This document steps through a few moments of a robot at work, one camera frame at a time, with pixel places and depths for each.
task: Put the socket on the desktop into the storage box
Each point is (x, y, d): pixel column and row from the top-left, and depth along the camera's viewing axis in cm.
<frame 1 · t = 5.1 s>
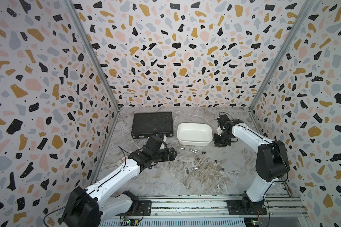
left hand: (174, 153, 80), fingers open
right hand: (215, 144, 91), fingers closed
black tool case: (145, 125, 111), point 2 cm above the table
white plastic storage box: (194, 134, 111), on the table
long chrome socket upper: (192, 151, 98), on the table
long chrome socket lower: (195, 168, 89), on the table
small chrome socket: (196, 150, 97), on the table
chrome socket with groove: (203, 152, 97), on the table
upright chrome socket: (197, 159, 94), on the table
wide upright chrome socket: (215, 161, 92), point 2 cm above the table
small chrome socket lower: (187, 171, 88), on the table
chrome socket right row: (178, 161, 92), on the table
chrome socket near box: (183, 148, 99), on the table

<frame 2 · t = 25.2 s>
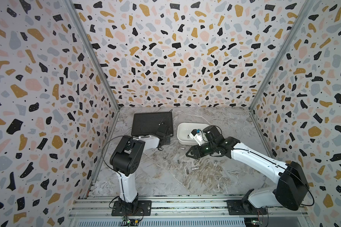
left hand: (166, 137, 101), fingers open
right hand: (188, 154, 77), fingers open
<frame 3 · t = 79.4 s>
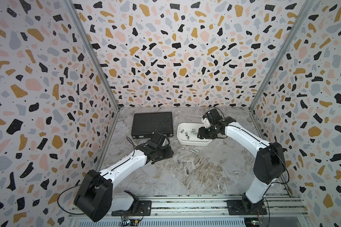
left hand: (173, 153, 84), fingers open
right hand: (200, 135, 89), fingers open
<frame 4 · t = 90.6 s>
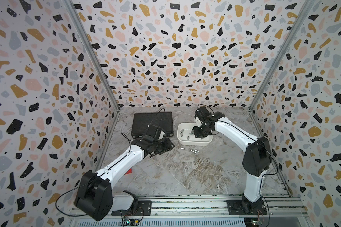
left hand: (174, 146, 82), fingers open
right hand: (195, 135, 89), fingers closed
